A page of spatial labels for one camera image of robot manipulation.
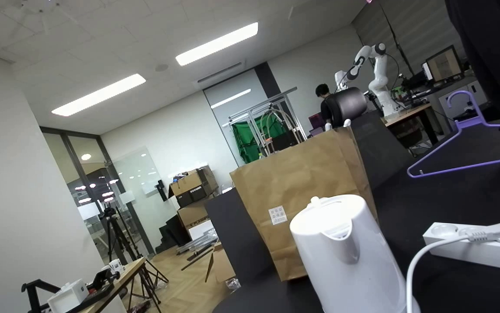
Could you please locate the white cabinet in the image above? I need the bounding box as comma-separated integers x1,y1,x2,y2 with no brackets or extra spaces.
437,76,489,119

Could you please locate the white power cable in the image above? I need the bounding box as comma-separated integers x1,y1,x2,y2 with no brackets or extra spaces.
404,227,500,313

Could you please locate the brown paper bag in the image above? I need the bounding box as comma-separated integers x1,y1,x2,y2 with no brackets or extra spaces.
229,126,378,283

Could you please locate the person in dark clothes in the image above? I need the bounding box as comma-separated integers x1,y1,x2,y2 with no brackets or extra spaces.
314,81,345,128

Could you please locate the cardboard box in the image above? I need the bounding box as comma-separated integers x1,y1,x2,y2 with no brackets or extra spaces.
177,198,211,229
168,163,222,208

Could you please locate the white electric kettle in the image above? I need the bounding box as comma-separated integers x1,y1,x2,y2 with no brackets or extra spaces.
288,192,421,313

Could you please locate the long ceiling light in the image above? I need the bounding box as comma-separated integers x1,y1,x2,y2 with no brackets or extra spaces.
173,20,260,67
50,73,147,118

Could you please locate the dark grey panel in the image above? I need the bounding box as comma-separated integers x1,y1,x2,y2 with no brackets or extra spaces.
350,109,413,192
204,187,274,286

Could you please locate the black office chair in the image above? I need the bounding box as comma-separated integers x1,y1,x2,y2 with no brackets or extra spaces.
335,85,375,128

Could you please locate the grey window blind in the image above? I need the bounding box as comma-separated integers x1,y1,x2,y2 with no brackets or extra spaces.
350,0,472,76

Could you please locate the black camera tripod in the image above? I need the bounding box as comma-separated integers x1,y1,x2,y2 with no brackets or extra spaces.
95,205,170,285

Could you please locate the small wooden table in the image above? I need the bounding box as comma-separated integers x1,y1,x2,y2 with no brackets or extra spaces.
81,257,164,313

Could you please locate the computer monitor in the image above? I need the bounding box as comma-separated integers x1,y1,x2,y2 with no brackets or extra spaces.
421,45,465,83

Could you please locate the metal clothes rack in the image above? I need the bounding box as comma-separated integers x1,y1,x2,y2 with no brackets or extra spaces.
225,85,309,158

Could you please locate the purple plastic clothes hanger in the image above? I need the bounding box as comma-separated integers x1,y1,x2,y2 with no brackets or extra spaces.
404,88,500,179

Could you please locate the white power strip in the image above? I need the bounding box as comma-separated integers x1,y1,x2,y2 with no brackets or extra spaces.
421,220,500,274

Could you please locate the white box device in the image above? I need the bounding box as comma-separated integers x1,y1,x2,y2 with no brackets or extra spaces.
46,278,90,313

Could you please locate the wooden desk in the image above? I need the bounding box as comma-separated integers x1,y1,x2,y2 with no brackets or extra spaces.
382,102,439,146

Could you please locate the black metal stand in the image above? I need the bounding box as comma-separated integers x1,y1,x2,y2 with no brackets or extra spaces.
20,278,60,313

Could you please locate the green cloth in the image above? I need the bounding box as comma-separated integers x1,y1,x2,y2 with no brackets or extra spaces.
230,111,289,165

